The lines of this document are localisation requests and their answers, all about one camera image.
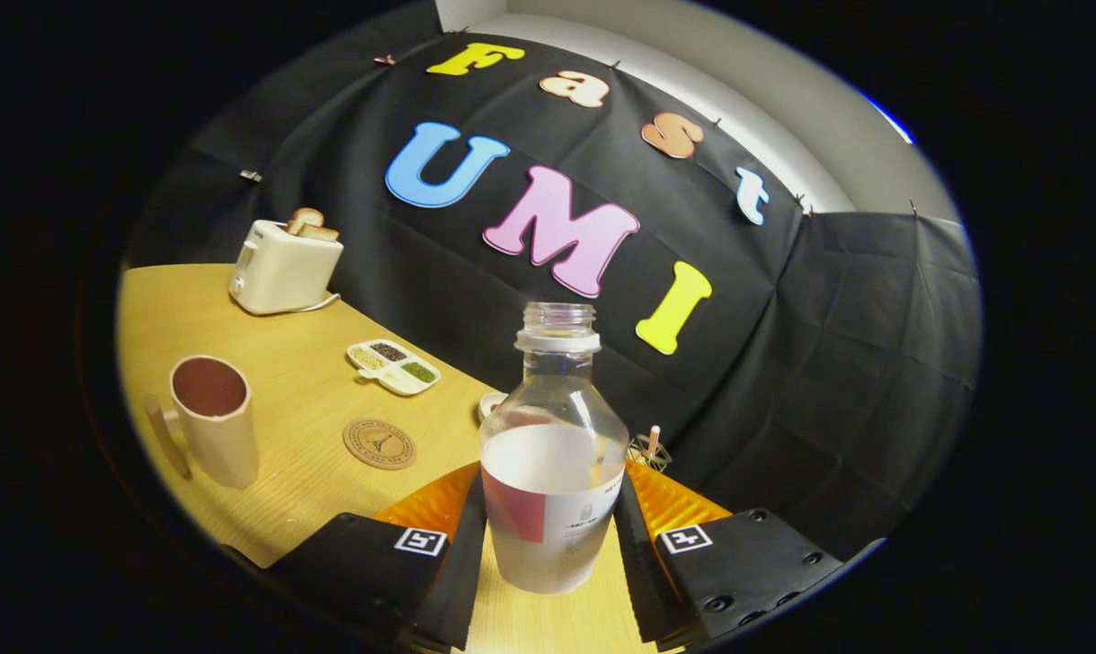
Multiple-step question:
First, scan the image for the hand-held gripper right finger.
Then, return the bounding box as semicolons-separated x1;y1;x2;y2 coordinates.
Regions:
613;459;844;650

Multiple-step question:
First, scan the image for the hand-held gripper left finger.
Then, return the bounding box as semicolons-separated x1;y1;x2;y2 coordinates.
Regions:
266;461;489;653

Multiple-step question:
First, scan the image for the clear plastic juice bottle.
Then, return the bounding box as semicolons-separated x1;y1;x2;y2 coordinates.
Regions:
479;302;630;596

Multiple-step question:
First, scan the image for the round cork coaster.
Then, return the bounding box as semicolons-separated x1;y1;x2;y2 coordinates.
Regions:
342;418;418;471

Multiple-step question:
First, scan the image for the beige cup with wooden handle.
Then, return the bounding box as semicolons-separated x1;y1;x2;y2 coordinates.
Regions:
145;355;260;491

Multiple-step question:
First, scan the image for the white divided spice tray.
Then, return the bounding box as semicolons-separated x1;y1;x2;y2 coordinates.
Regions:
346;339;442;397

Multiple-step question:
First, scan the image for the wooden table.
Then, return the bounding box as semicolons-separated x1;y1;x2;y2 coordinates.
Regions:
116;263;657;654

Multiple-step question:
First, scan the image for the black backdrop cloth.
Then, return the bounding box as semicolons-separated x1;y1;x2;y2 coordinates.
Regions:
125;32;982;564

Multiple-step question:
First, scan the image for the cream white toaster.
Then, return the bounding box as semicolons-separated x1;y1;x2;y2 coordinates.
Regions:
229;220;344;316

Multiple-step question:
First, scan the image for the small wooden frame ornament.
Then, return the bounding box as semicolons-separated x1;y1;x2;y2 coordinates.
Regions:
627;424;674;473

